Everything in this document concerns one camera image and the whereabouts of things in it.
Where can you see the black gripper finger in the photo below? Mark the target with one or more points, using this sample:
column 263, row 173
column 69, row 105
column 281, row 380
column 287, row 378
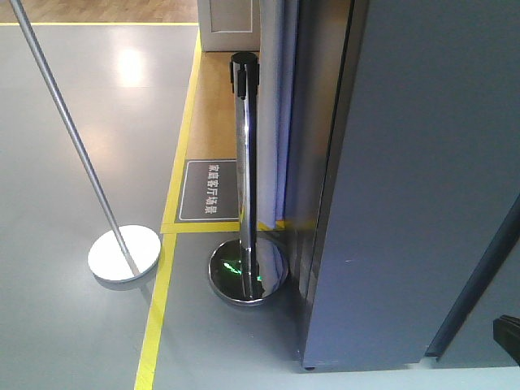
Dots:
column 506, row 333

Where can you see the fridge door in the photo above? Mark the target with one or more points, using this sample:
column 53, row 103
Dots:
column 402, row 196

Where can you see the dark floor sign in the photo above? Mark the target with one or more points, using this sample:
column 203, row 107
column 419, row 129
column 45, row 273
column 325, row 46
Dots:
column 208, row 192

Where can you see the chrome stanchion post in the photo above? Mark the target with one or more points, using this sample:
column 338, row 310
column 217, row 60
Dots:
column 249, row 270

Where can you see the metal stanchion post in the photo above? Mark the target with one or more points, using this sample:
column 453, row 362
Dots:
column 124, row 253

